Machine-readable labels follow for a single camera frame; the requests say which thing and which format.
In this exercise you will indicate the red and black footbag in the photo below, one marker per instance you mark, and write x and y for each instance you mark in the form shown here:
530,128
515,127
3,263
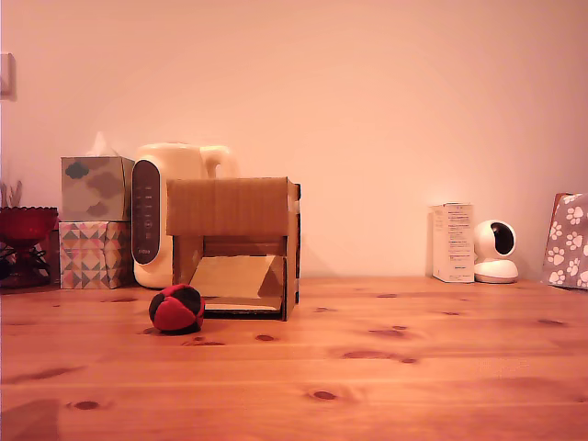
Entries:
177,310

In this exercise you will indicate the cardboard dice tower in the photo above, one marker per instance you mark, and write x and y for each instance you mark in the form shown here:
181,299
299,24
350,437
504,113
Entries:
229,206

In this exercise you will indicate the cream appliance with dark panel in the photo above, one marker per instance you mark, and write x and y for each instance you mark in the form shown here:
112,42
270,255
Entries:
179,161

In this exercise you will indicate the white printed carton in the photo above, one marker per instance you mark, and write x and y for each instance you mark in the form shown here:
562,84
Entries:
455,243

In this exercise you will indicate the cloud-print tissue box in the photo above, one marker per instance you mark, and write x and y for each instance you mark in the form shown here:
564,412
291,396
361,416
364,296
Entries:
92,188

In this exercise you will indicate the white tissue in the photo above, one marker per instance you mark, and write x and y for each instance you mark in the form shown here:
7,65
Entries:
100,146

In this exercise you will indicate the geometric-print tissue box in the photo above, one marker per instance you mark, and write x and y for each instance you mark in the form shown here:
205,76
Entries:
87,255

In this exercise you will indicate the red glass footed bowl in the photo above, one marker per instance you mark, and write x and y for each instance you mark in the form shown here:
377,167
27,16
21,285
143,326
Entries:
25,225

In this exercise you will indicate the grey paw-print bag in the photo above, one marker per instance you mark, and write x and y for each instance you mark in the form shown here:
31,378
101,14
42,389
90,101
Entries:
567,248

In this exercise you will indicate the dried plant stems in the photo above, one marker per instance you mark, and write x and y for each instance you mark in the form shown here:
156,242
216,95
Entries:
18,190

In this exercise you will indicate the small white round camera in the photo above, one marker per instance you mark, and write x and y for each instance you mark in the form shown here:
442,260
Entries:
494,271

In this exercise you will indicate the pale wall switch plate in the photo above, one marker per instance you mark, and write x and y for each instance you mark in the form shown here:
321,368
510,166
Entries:
7,75

